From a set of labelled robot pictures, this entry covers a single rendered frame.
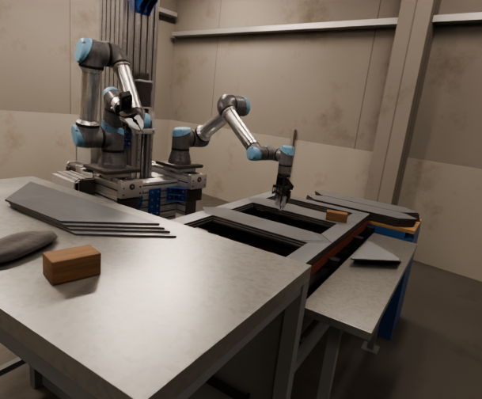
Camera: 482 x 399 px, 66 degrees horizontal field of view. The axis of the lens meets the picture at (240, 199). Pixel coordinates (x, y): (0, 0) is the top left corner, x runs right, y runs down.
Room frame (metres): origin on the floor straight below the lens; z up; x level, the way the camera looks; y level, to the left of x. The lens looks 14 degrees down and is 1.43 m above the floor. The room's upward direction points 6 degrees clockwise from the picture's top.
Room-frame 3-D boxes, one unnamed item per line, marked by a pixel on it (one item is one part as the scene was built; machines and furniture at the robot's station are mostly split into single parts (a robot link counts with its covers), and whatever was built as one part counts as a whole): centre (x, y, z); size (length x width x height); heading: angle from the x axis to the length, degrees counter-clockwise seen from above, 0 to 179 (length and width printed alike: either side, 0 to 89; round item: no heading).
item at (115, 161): (2.06, 0.74, 1.09); 0.15 x 0.15 x 0.10
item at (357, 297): (1.70, -0.68, 0.73); 1.20 x 0.26 x 0.03; 149
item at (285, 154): (2.03, -0.22, 1.20); 0.09 x 0.08 x 0.11; 48
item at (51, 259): (0.73, 0.34, 1.07); 0.10 x 0.06 x 0.05; 136
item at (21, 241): (0.82, 0.51, 1.06); 0.20 x 0.10 x 0.03; 169
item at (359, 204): (2.65, -0.88, 0.82); 0.80 x 0.40 x 0.06; 59
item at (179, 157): (2.44, 0.43, 1.09); 0.15 x 0.15 x 0.10
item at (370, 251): (1.83, -0.75, 0.77); 0.45 x 0.20 x 0.04; 149
